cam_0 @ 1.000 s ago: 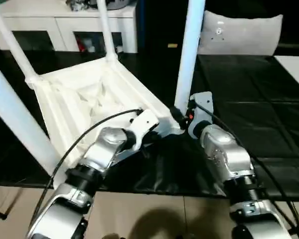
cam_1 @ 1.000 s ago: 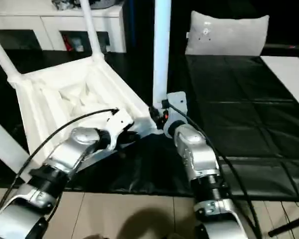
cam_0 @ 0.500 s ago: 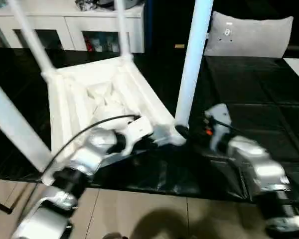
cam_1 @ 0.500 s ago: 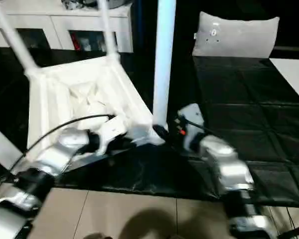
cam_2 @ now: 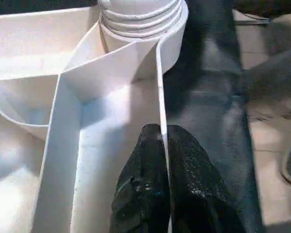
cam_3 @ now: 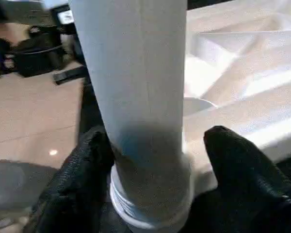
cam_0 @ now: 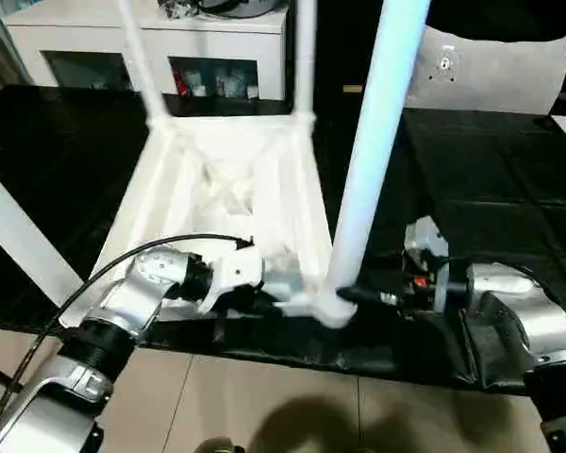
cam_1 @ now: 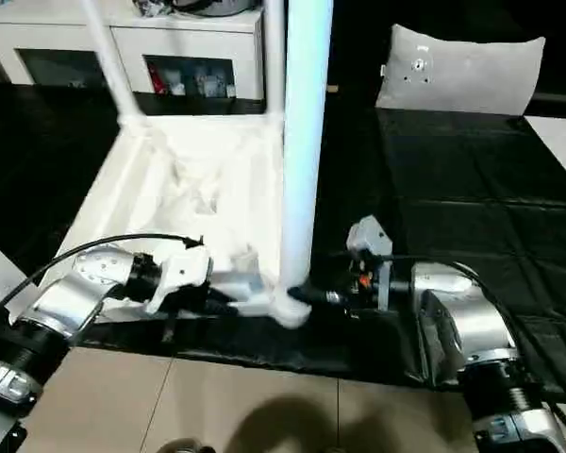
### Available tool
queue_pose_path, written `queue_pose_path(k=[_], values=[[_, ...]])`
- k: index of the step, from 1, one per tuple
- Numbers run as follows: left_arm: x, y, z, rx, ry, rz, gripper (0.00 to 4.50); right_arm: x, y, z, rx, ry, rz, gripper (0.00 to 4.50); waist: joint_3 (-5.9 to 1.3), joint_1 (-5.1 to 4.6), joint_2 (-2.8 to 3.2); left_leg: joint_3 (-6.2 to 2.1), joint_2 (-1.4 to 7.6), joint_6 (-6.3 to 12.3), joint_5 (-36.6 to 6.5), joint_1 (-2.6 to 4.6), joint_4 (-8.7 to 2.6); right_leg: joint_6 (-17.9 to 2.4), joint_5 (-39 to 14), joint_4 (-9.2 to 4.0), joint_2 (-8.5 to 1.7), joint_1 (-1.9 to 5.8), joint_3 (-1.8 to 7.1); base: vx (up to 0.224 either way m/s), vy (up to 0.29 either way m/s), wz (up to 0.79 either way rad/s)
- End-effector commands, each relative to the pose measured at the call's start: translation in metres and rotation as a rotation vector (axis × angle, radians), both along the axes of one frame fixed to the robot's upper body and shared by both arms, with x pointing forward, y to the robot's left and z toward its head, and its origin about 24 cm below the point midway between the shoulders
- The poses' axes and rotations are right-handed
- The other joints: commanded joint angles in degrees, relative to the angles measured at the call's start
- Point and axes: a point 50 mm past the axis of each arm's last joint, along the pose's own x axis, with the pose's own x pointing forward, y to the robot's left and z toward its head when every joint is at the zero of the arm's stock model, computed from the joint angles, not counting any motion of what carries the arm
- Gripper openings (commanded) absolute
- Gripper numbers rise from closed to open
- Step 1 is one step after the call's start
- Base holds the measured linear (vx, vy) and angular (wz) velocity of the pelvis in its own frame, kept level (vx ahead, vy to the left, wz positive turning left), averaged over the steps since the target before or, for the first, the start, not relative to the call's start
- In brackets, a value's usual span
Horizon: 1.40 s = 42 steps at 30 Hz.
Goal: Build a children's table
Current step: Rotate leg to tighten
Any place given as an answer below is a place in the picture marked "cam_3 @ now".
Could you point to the black bag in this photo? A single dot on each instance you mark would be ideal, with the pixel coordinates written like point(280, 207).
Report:
point(34, 60)

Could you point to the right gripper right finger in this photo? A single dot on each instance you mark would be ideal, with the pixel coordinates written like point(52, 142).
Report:
point(252, 189)

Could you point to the white plastic table leg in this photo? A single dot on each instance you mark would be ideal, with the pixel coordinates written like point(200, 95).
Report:
point(135, 72)

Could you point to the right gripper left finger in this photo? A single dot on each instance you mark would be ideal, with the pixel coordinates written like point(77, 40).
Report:
point(75, 189)

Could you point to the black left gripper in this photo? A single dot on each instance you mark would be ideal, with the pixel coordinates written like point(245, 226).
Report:
point(69, 75)

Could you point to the white plastic table top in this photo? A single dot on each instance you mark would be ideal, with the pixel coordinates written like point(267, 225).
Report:
point(245, 72)

